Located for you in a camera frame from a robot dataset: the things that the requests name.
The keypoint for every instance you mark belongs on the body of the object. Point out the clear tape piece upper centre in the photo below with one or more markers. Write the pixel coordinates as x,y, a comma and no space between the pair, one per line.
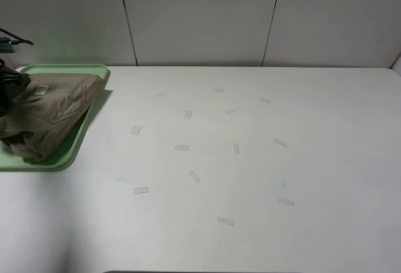
187,115

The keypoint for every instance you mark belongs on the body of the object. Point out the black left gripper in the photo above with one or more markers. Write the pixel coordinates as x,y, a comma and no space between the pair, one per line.
11,85

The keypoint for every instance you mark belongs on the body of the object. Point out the clear tape piece back right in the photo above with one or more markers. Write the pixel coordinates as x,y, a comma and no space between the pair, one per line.
265,100

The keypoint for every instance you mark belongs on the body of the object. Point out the clear tape piece upper right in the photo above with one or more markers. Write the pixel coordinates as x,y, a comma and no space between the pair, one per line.
230,111

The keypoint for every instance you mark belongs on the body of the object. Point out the clear tape piece centre left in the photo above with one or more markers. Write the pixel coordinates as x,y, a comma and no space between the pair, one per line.
181,147

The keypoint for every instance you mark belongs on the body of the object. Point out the green plastic tray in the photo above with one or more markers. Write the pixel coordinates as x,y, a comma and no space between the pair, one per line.
66,153

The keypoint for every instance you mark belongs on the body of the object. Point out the clear tape piece centre front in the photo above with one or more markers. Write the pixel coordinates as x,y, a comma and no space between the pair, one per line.
194,177

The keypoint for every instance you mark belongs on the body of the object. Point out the khaki shorts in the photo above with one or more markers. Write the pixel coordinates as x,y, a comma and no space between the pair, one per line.
40,117

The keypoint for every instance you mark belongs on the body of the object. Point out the clear tape piece left front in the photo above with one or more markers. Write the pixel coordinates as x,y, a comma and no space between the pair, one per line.
140,190

